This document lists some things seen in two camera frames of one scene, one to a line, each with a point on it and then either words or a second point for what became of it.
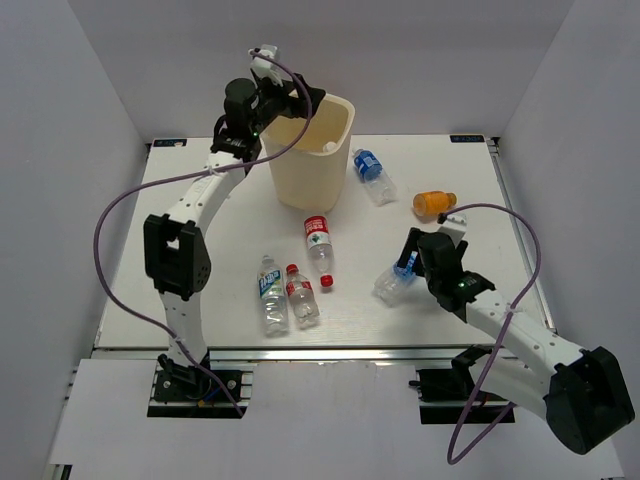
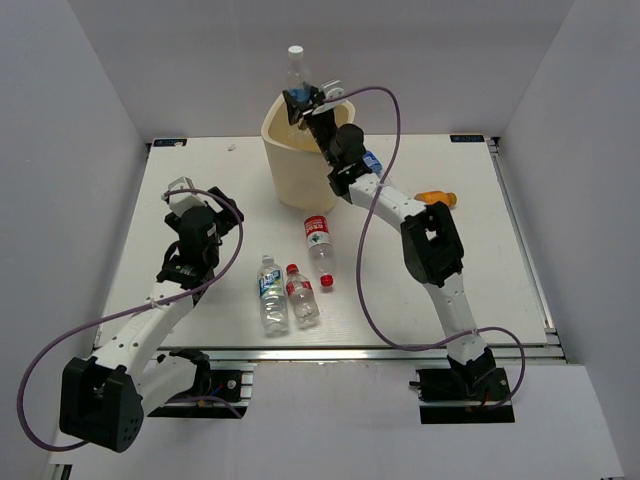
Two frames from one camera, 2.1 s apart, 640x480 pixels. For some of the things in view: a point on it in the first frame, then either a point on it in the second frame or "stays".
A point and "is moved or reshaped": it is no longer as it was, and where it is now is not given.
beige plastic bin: (313, 174) stays
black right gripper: (411, 245) to (294, 108)
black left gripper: (292, 106) to (228, 217)
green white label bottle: (273, 299) stays
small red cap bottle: (300, 290) stays
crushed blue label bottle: (394, 281) is moved or reshaped
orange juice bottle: (433, 203) stays
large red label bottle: (320, 244) stays
